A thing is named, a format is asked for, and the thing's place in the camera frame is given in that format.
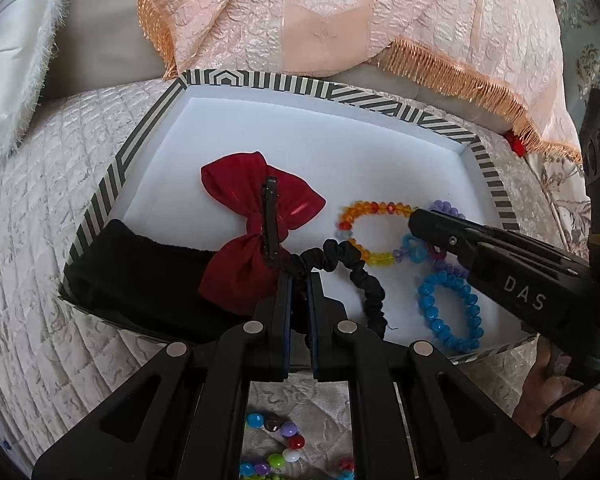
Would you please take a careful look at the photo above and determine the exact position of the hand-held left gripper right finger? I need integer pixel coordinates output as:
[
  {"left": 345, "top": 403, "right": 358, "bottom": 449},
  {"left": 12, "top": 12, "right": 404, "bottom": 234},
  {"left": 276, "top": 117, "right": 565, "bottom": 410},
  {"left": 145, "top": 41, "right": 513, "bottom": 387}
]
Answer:
[{"left": 306, "top": 272, "right": 560, "bottom": 480}]

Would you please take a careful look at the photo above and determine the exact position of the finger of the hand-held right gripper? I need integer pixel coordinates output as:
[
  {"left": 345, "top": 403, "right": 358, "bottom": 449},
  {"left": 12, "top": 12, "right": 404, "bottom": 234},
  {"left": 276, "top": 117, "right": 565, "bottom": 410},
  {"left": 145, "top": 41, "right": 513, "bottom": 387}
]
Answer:
[
  {"left": 450, "top": 242, "right": 600, "bottom": 357},
  {"left": 409, "top": 208, "right": 590, "bottom": 281}
]

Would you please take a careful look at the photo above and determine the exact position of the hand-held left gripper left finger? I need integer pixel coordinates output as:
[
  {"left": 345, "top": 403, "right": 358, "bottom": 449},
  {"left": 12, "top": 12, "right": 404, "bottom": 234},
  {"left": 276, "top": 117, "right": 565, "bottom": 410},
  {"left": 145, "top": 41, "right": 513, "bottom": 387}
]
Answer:
[{"left": 32, "top": 272, "right": 295, "bottom": 480}]

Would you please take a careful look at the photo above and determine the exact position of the purple bead bracelet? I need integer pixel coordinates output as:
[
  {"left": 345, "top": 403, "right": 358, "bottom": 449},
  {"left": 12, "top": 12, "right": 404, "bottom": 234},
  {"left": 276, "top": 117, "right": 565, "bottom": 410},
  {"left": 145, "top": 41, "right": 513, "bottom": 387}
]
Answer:
[{"left": 427, "top": 200, "right": 473, "bottom": 281}]

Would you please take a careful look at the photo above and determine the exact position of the cyan flower bead bracelet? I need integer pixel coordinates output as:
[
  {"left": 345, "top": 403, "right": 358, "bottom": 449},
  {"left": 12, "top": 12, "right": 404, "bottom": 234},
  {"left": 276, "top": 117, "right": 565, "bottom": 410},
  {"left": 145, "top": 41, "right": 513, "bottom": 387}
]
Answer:
[{"left": 399, "top": 234, "right": 428, "bottom": 263}]

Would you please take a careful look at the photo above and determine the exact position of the blue bead bracelet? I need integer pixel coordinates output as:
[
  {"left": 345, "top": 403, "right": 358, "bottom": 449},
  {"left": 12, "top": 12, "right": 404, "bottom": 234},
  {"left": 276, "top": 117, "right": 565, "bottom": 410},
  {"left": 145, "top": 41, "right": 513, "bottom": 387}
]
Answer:
[{"left": 416, "top": 269, "right": 481, "bottom": 353}]

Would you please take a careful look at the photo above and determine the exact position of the black scrunchie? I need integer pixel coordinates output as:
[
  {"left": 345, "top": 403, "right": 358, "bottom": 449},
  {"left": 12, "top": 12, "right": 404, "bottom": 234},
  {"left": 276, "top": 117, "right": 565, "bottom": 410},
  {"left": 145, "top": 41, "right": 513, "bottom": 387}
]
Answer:
[{"left": 280, "top": 239, "right": 387, "bottom": 341}]

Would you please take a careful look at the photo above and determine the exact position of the amber bead bracelet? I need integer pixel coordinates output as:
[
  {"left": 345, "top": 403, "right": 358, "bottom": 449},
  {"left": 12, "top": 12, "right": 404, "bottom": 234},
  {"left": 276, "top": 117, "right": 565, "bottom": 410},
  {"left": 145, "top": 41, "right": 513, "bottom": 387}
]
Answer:
[{"left": 336, "top": 200, "right": 421, "bottom": 268}]

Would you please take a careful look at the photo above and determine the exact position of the black fabric headband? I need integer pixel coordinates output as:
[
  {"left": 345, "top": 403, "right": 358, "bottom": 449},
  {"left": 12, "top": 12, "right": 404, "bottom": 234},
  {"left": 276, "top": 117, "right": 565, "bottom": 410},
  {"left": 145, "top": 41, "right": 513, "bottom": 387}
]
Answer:
[{"left": 62, "top": 219, "right": 276, "bottom": 343}]

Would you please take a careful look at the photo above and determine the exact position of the striped cardboard box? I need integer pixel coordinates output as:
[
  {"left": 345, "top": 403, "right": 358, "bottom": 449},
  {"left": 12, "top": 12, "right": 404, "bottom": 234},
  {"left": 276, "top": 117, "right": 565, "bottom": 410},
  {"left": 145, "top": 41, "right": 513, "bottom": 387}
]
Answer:
[{"left": 59, "top": 69, "right": 536, "bottom": 366}]

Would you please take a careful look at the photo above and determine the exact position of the red bow hair clip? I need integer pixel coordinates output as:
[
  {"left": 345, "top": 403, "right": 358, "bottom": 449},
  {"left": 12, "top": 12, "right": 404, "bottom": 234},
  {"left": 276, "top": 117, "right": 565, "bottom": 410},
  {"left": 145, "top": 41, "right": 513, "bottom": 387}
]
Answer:
[{"left": 197, "top": 151, "right": 327, "bottom": 302}]

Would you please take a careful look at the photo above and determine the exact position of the person's right hand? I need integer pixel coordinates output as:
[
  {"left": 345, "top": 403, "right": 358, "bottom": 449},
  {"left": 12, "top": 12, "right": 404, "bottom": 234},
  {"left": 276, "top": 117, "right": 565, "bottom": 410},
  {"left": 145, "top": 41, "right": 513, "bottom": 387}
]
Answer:
[{"left": 512, "top": 335, "right": 600, "bottom": 461}]

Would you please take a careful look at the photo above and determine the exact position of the cream floral bedding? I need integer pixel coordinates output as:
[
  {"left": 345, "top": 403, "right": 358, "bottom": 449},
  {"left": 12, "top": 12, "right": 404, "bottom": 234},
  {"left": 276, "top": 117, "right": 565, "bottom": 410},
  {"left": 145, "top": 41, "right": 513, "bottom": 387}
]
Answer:
[{"left": 527, "top": 152, "right": 593, "bottom": 261}]

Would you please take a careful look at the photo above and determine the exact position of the small red object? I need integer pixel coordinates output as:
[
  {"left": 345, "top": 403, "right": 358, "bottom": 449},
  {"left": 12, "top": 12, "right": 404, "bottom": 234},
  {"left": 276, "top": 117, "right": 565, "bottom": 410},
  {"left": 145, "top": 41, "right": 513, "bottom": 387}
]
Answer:
[{"left": 505, "top": 130, "right": 527, "bottom": 157}]

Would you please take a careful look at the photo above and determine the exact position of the peach fringed blanket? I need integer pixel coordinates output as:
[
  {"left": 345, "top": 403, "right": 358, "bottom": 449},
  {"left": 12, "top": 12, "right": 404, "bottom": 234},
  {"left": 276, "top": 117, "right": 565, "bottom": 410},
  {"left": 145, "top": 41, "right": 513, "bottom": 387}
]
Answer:
[{"left": 137, "top": 0, "right": 583, "bottom": 163}]

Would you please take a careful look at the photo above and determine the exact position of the round white satin cushion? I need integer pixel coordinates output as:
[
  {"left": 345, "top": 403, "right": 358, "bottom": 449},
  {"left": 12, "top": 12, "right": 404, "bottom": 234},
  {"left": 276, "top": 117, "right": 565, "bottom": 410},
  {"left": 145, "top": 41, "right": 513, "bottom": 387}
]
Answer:
[{"left": 0, "top": 0, "right": 76, "bottom": 161}]

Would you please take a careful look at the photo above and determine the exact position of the multicolour bead bracelet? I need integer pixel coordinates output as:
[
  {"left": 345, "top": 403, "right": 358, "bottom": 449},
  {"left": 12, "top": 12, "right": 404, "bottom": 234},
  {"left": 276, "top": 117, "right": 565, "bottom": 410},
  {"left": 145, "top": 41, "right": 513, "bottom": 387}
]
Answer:
[{"left": 240, "top": 412, "right": 356, "bottom": 480}]

